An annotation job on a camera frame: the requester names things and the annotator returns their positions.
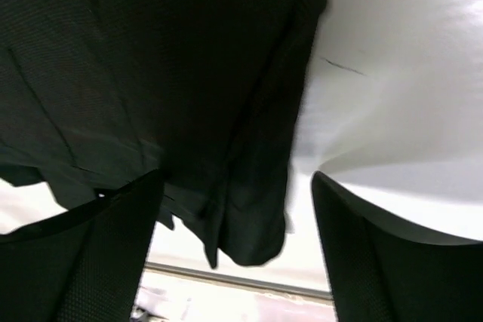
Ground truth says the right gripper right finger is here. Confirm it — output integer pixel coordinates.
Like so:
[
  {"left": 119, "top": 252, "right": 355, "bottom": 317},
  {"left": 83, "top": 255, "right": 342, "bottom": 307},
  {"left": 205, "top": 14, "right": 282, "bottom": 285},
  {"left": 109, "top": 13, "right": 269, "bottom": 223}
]
[{"left": 311, "top": 171, "right": 482, "bottom": 322}]

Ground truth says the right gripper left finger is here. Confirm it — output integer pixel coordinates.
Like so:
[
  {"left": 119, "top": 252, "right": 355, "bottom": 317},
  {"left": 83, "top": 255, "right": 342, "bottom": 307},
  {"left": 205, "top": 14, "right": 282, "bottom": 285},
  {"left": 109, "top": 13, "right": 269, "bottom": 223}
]
[{"left": 1, "top": 170, "right": 164, "bottom": 322}]

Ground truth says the black pleated skirt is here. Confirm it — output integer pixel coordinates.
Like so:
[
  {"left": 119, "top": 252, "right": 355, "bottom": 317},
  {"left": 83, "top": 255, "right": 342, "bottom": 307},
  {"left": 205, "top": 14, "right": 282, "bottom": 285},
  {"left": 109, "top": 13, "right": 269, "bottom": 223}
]
[{"left": 1, "top": 0, "right": 328, "bottom": 266}]

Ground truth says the aluminium table edge rail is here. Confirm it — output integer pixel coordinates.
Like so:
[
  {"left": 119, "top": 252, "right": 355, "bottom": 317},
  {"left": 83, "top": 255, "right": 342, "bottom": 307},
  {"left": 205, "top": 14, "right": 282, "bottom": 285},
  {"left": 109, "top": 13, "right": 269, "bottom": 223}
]
[{"left": 145, "top": 262, "right": 333, "bottom": 301}]

